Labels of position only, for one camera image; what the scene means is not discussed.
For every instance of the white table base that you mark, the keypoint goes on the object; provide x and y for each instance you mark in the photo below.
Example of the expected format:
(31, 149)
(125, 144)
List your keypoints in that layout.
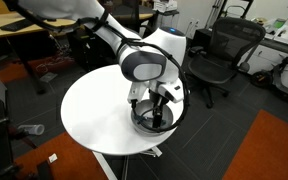
(100, 160)

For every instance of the small white paper tag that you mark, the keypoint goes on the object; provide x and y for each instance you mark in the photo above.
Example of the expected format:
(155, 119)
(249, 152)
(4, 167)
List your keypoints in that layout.
(53, 158)

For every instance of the clear plastic bottle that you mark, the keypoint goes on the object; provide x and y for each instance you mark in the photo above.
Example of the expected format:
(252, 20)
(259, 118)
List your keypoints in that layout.
(32, 129)

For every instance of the silver metal bowl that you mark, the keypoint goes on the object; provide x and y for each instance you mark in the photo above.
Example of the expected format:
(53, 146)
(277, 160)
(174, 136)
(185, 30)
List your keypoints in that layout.
(143, 107)

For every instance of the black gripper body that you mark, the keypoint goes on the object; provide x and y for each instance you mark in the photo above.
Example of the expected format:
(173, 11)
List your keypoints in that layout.
(158, 98)

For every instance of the black tripod stand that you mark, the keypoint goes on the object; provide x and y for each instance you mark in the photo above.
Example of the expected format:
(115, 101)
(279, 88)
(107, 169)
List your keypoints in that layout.
(232, 8)

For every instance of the black stand post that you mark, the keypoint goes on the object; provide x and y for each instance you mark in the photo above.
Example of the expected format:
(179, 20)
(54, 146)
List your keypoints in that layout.
(45, 170)

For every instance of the black keyboard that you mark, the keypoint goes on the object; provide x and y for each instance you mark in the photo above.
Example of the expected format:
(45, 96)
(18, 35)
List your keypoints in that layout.
(15, 25)

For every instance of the black electric scooter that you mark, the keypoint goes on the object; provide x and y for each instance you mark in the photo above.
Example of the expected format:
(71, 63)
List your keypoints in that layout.
(260, 79)

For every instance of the black mesh office chair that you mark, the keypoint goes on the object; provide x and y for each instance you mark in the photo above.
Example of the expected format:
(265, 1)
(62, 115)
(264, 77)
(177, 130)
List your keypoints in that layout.
(224, 36)

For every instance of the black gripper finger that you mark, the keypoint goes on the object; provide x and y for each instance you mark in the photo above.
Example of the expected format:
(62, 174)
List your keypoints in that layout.
(164, 105)
(157, 116)

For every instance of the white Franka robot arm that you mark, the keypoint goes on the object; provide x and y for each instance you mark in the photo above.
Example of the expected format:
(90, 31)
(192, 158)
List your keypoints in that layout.
(144, 50)

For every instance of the white drawer cabinet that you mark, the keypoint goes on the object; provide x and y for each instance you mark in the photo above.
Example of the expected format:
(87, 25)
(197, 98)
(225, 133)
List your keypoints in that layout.
(267, 61)

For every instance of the black low box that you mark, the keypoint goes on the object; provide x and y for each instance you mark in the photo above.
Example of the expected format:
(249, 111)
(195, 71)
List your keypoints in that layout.
(202, 38)

